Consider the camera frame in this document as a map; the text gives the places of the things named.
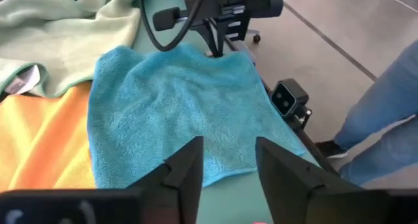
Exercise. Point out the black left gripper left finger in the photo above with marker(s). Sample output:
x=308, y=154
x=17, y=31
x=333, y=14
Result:
x=176, y=191

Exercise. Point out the office chair caster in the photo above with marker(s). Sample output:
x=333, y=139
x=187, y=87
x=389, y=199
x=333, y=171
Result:
x=256, y=38

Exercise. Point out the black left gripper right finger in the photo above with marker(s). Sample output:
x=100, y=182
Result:
x=287, y=191

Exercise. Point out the small black depth camera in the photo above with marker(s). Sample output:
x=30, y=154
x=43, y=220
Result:
x=289, y=98

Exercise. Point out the light green microfiber towel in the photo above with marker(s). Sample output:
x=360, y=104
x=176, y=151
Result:
x=65, y=38

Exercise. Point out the person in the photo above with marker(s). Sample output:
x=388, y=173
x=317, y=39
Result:
x=385, y=96

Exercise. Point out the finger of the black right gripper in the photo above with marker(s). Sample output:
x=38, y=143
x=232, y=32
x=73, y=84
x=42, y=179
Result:
x=223, y=38
x=210, y=38

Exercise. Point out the black table frame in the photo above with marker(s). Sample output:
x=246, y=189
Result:
x=307, y=140

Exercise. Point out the blue microfiber towel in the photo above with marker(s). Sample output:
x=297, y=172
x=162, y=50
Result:
x=183, y=103

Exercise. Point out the orange microfiber towel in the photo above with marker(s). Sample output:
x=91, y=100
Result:
x=39, y=136

